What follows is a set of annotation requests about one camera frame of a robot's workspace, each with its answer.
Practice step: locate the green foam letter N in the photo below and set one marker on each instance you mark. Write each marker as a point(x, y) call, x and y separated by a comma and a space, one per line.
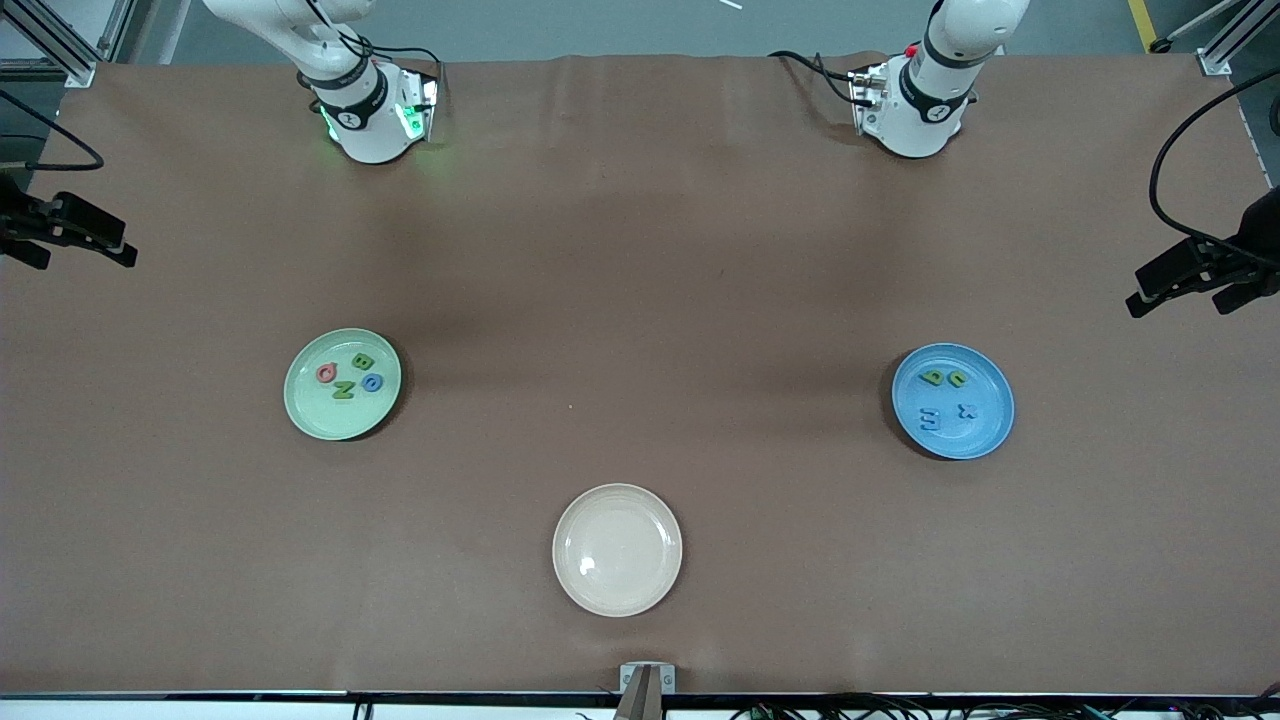
point(344, 389)

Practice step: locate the red foam letter Q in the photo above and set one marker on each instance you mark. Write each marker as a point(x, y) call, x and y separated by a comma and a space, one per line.
point(327, 374)

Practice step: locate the yellow floor tape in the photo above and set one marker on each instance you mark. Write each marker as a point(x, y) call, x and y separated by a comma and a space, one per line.
point(1140, 20)

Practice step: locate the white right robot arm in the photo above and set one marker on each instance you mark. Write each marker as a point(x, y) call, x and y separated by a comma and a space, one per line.
point(365, 125)

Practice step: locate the green foam letter B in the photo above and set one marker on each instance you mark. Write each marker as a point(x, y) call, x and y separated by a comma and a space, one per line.
point(363, 361)

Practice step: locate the green plate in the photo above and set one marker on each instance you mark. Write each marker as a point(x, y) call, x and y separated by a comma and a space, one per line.
point(320, 410)

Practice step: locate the aluminium frame profile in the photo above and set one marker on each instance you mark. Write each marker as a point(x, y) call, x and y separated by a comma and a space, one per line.
point(118, 30)
point(75, 65)
point(1215, 62)

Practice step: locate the beige plate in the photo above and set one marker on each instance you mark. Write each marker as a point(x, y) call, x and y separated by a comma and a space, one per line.
point(617, 550)

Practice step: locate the brown table mat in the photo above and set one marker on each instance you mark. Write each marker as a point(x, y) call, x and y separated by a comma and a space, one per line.
point(200, 560)

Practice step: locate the blue foam letter m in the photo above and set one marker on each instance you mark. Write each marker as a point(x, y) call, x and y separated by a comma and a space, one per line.
point(931, 420)

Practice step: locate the blue foam letter G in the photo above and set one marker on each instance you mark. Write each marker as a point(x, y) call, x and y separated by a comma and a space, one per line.
point(372, 383)

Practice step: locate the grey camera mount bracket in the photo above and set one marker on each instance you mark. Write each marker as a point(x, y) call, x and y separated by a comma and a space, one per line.
point(647, 685)

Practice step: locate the blue plate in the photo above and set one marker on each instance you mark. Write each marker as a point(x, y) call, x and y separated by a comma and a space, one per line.
point(975, 435)

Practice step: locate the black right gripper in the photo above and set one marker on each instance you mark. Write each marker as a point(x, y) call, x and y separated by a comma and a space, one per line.
point(14, 222)

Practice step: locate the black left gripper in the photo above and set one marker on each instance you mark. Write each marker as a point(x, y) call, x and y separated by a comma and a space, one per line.
point(1261, 233)

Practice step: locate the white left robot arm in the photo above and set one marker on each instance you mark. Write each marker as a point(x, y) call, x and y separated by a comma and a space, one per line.
point(925, 110)

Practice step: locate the black stand leg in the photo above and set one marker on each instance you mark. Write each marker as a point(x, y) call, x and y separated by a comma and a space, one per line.
point(1158, 45)

